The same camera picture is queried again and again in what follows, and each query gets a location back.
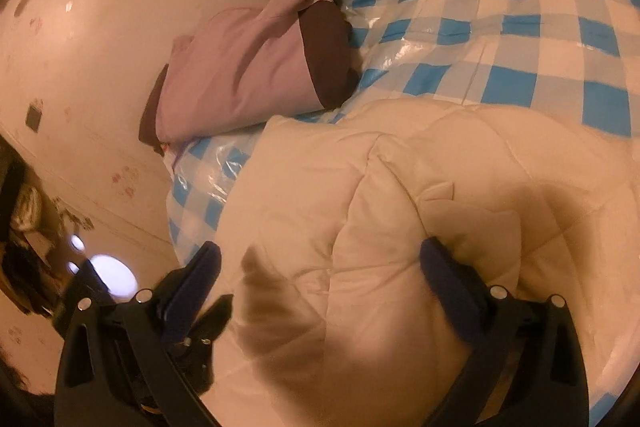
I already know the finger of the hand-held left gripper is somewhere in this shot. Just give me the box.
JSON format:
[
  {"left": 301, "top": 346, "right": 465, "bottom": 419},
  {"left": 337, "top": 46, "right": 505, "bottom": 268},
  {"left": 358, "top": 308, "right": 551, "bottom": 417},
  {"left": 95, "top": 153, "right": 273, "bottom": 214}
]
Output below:
[{"left": 174, "top": 294, "right": 235, "bottom": 397}]

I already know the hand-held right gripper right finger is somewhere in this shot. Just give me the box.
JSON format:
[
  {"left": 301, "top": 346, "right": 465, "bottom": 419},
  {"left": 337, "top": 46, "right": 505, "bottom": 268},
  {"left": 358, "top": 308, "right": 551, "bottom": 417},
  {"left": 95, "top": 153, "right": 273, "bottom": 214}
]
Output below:
[{"left": 420, "top": 237, "right": 591, "bottom": 427}]

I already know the blue white checked blanket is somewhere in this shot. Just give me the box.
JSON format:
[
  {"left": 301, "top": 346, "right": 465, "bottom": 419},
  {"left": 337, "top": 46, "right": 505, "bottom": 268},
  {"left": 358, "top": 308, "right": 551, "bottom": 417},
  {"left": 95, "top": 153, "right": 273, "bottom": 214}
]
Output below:
[{"left": 165, "top": 0, "right": 640, "bottom": 427}]

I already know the dark cloth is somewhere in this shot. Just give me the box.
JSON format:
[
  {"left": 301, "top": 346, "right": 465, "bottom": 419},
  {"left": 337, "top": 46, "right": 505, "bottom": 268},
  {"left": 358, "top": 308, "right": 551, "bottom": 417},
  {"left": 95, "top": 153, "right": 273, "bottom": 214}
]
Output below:
[{"left": 0, "top": 142, "right": 57, "bottom": 319}]

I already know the dark wall switch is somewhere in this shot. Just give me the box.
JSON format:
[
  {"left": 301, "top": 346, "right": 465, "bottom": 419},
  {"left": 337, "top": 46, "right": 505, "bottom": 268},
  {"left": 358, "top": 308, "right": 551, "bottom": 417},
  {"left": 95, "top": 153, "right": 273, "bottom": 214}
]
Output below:
[{"left": 25, "top": 99, "right": 44, "bottom": 132}]

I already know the white quilted jacket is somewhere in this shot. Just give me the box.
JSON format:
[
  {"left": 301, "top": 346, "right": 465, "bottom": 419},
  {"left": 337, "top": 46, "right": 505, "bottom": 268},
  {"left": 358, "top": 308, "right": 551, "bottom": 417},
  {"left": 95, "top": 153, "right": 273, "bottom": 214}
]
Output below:
[{"left": 220, "top": 99, "right": 640, "bottom": 427}]

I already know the pink and maroon garment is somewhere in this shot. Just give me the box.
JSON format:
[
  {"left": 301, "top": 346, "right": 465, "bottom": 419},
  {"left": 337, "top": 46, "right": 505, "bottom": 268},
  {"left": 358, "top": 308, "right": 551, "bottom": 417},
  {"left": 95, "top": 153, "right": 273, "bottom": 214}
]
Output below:
[{"left": 139, "top": 0, "right": 361, "bottom": 158}]

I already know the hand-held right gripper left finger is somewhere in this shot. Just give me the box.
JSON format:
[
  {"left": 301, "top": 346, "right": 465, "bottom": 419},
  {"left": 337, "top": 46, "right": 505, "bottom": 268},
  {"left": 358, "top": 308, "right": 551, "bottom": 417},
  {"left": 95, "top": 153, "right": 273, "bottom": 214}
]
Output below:
[{"left": 54, "top": 241, "right": 223, "bottom": 427}]

